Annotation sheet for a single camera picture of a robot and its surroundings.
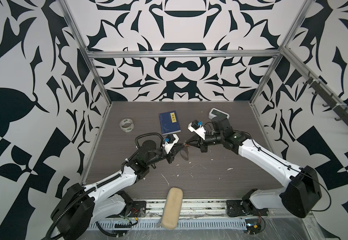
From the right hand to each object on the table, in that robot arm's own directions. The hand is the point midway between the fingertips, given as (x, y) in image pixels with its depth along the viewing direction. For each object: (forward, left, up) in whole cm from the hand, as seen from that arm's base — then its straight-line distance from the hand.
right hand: (188, 141), depth 73 cm
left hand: (0, +3, 0) cm, 3 cm away
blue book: (+27, +10, -21) cm, 36 cm away
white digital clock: (+34, -22, -19) cm, 45 cm away
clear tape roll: (+25, +40, -20) cm, 51 cm away
